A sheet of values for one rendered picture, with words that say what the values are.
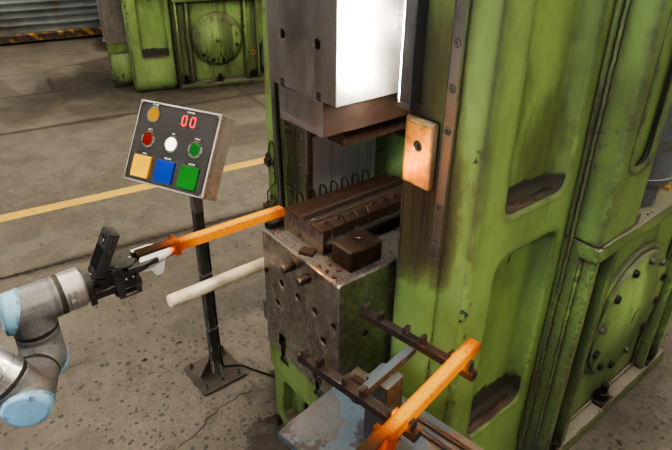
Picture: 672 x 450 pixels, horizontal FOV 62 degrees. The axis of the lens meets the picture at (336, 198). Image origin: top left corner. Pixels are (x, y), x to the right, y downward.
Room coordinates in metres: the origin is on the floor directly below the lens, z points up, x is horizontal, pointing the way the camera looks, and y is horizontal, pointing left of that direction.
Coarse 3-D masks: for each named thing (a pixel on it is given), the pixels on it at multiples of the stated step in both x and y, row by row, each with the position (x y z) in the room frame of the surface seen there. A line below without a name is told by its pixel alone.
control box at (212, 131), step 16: (144, 112) 1.84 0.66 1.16; (160, 112) 1.82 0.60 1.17; (176, 112) 1.79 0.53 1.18; (192, 112) 1.77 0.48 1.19; (208, 112) 1.75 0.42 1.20; (144, 128) 1.81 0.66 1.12; (160, 128) 1.79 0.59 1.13; (176, 128) 1.76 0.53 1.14; (192, 128) 1.74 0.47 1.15; (208, 128) 1.72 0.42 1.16; (224, 128) 1.73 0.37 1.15; (144, 144) 1.78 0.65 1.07; (160, 144) 1.76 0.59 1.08; (176, 144) 1.73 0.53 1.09; (208, 144) 1.69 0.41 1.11; (224, 144) 1.72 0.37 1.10; (128, 160) 1.77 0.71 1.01; (176, 160) 1.70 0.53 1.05; (192, 160) 1.68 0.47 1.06; (208, 160) 1.66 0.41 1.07; (224, 160) 1.72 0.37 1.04; (128, 176) 1.74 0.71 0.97; (176, 176) 1.67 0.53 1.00; (208, 176) 1.64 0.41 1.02; (192, 192) 1.62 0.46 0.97; (208, 192) 1.63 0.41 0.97
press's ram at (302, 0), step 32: (288, 0) 1.46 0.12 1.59; (320, 0) 1.36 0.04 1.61; (352, 0) 1.34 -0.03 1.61; (384, 0) 1.40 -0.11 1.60; (288, 32) 1.47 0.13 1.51; (320, 32) 1.36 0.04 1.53; (352, 32) 1.34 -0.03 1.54; (384, 32) 1.41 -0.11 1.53; (288, 64) 1.47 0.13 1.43; (320, 64) 1.36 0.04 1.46; (352, 64) 1.34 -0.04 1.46; (384, 64) 1.41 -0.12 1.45; (320, 96) 1.38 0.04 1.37; (352, 96) 1.35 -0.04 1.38
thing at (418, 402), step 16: (464, 352) 0.93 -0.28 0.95; (448, 368) 0.88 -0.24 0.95; (432, 384) 0.84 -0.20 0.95; (416, 400) 0.79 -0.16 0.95; (432, 400) 0.81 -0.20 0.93; (400, 416) 0.75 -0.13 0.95; (416, 416) 0.77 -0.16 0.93; (384, 432) 0.71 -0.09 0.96; (400, 432) 0.73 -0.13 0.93; (368, 448) 0.67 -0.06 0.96; (384, 448) 0.70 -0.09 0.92
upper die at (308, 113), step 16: (288, 96) 1.47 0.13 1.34; (304, 96) 1.41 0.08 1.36; (384, 96) 1.48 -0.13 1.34; (288, 112) 1.47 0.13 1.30; (304, 112) 1.42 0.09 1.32; (320, 112) 1.36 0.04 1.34; (336, 112) 1.38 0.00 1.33; (352, 112) 1.41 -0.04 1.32; (368, 112) 1.45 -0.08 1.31; (384, 112) 1.49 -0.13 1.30; (400, 112) 1.52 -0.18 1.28; (304, 128) 1.42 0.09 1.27; (320, 128) 1.36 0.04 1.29; (336, 128) 1.38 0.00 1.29; (352, 128) 1.41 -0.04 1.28
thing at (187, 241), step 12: (252, 216) 1.30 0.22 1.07; (264, 216) 1.31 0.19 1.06; (276, 216) 1.33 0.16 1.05; (216, 228) 1.23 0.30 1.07; (228, 228) 1.24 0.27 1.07; (240, 228) 1.26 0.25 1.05; (168, 240) 1.16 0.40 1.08; (180, 240) 1.17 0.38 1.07; (192, 240) 1.18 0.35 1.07; (204, 240) 1.20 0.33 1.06; (144, 252) 1.10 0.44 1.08; (180, 252) 1.15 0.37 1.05
